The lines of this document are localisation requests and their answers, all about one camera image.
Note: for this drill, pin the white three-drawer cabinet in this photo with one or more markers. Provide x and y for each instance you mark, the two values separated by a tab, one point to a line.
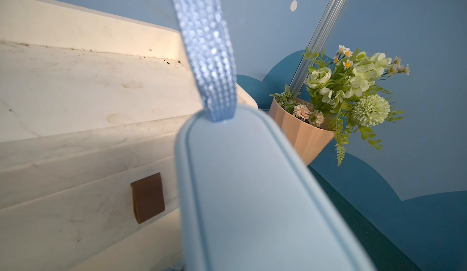
90	107

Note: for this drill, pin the peach pot with flowers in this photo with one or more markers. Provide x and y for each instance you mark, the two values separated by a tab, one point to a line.
345	98

